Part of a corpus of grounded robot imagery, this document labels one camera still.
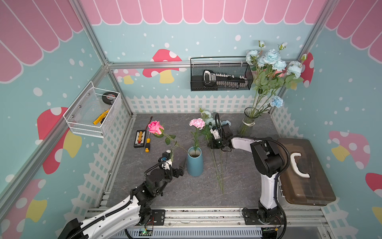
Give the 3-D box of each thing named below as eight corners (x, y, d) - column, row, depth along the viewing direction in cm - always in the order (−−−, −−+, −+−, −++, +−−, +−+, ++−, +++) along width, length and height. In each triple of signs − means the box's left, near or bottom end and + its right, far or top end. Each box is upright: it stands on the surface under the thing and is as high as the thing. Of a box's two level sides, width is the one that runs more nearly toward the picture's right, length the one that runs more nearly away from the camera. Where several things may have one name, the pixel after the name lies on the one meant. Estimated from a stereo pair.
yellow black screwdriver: (145, 152, 100) (144, 150, 98) (148, 133, 111) (147, 131, 109) (149, 152, 101) (148, 150, 98) (151, 133, 111) (150, 131, 109)
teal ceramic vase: (188, 176, 90) (187, 160, 73) (189, 164, 95) (187, 146, 78) (201, 176, 90) (203, 160, 73) (201, 164, 95) (202, 146, 78)
